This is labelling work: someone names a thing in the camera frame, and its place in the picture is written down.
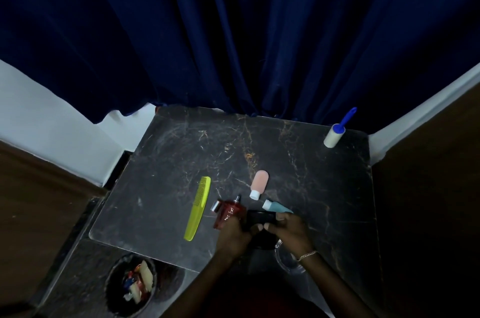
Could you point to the yellow-green plastic comb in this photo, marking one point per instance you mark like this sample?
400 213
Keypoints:
198 207

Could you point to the red perfume bottle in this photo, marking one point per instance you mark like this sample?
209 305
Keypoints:
228 211

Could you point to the black waste bin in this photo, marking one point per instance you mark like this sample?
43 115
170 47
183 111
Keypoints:
112 287

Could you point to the person's right fingers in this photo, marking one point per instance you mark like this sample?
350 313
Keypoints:
273 224

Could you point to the clear glass bowl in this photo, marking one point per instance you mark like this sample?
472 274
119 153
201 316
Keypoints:
288 260

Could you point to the dark blue curtain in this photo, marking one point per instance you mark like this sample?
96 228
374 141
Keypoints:
240 29

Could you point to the silver bottle cap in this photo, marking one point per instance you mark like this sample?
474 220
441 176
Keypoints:
215 206

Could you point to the black pouch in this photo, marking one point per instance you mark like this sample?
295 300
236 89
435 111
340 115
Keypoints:
261 218

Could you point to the person's left forearm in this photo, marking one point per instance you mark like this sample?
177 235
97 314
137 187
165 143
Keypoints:
198 287

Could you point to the person's right hand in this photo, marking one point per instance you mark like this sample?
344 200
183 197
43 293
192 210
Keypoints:
293 233

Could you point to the white crumpled paper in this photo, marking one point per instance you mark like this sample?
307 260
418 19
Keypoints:
146 275

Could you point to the person's right forearm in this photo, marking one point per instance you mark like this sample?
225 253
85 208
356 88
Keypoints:
337 287

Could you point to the teal tube white cap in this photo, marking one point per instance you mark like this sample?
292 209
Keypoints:
276 207

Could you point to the red crumpled wrapper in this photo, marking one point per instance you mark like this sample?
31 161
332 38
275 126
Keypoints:
134 286

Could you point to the person's left fingers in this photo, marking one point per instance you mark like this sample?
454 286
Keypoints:
250 228

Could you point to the person's left hand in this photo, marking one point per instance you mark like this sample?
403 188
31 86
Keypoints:
233 236

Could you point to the pink travel bottle white cap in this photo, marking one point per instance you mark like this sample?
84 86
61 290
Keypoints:
259 181

